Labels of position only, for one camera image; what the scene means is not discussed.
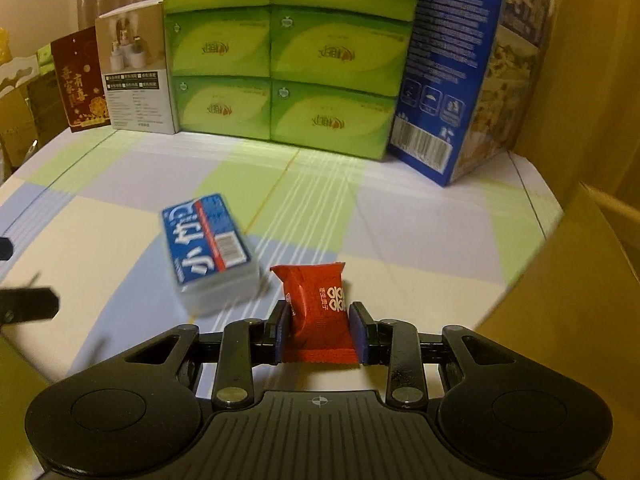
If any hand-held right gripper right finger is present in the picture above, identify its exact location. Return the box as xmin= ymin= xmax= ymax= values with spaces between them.
xmin=349 ymin=302 xmax=523 ymax=410

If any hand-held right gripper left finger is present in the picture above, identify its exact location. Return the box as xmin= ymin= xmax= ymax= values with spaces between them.
xmin=120 ymin=299 xmax=292 ymax=411

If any red candy packet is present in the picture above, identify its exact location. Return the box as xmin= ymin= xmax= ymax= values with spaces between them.
xmin=270 ymin=261 xmax=362 ymax=366

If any brown cardboard box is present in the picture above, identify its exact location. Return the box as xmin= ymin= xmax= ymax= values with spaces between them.
xmin=475 ymin=180 xmax=640 ymax=356
xmin=0 ymin=67 xmax=69 ymax=171

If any desktop with checked cloth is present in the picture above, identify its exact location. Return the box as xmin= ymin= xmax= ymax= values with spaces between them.
xmin=0 ymin=125 xmax=566 ymax=401

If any blue tissue packet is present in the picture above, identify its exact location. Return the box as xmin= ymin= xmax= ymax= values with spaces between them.
xmin=160 ymin=192 xmax=263 ymax=317

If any closed brown cardboard box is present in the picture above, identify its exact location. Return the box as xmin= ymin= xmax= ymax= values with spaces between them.
xmin=0 ymin=67 xmax=69 ymax=171

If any white cutout cardboard box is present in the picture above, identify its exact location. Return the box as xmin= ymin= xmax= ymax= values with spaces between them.
xmin=0 ymin=55 xmax=39 ymax=97

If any dark red gift box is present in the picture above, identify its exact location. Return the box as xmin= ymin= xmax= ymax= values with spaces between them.
xmin=50 ymin=27 xmax=112 ymax=133

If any white product box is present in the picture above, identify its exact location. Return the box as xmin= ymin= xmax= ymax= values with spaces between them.
xmin=95 ymin=0 xmax=180 ymax=135

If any stack of green tissue boxes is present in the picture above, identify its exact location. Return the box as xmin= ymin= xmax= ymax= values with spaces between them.
xmin=161 ymin=0 xmax=426 ymax=162

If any blue milk carton box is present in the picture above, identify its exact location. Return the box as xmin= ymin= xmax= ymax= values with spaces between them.
xmin=387 ymin=0 xmax=554 ymax=188

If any golden curtain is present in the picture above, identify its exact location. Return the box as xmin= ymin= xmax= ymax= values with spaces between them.
xmin=510 ymin=0 xmax=640 ymax=206

